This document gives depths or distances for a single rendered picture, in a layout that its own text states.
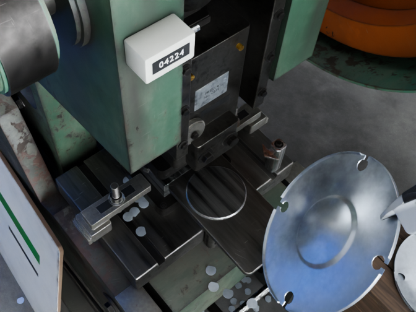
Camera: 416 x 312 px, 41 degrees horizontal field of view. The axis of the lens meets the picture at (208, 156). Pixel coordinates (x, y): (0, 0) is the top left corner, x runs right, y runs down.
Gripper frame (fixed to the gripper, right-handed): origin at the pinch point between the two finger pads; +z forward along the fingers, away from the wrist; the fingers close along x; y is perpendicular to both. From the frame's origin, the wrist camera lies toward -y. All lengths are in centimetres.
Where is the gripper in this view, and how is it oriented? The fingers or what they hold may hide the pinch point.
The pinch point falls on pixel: (389, 212)
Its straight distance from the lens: 88.7
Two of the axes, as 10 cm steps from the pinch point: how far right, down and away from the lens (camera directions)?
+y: 0.4, 8.4, -5.4
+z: -7.4, 3.9, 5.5
